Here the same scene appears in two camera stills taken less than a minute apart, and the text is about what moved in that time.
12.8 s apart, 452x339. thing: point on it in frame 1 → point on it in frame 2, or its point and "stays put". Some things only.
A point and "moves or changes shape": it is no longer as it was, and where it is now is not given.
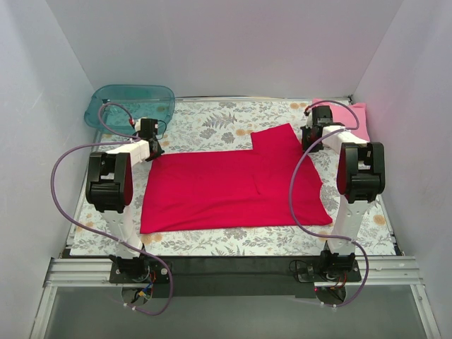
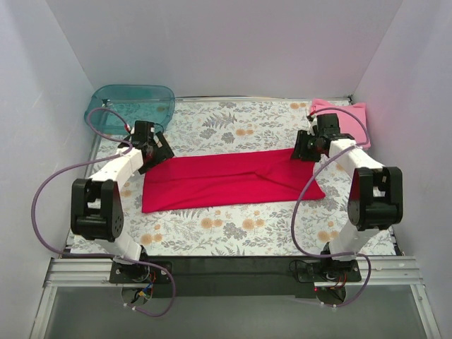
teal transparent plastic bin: x=114 y=107 stays put
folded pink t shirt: x=342 y=114 stays put
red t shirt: x=272 y=184 moves or changes shape
